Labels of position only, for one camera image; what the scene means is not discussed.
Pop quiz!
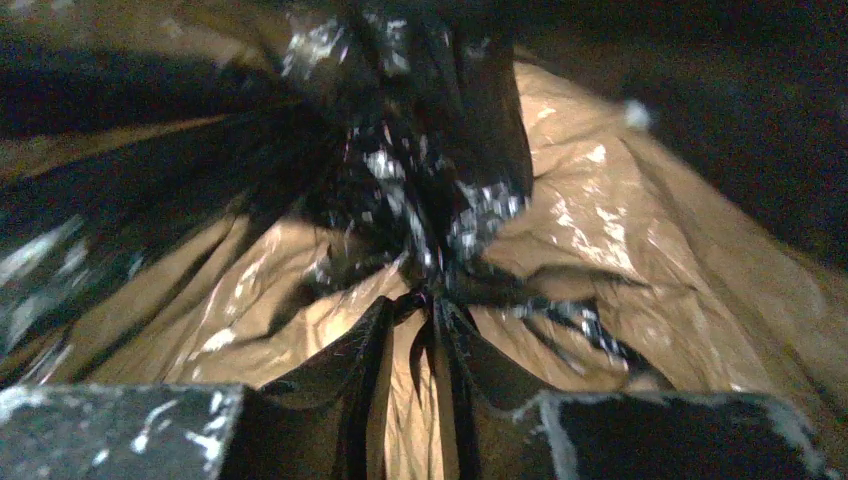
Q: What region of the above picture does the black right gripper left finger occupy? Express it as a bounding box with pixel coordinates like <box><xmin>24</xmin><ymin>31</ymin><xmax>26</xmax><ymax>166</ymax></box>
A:
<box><xmin>1</xmin><ymin>297</ymin><xmax>393</xmax><ymax>479</ymax></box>

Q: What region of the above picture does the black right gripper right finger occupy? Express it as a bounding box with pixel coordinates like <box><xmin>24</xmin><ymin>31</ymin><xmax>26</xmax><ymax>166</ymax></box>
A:
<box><xmin>433</xmin><ymin>299</ymin><xmax>829</xmax><ymax>479</ymax></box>

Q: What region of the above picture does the black trash bag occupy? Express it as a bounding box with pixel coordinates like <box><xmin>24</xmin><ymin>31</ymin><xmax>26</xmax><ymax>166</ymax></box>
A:
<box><xmin>1</xmin><ymin>1</ymin><xmax>847</xmax><ymax>479</ymax></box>

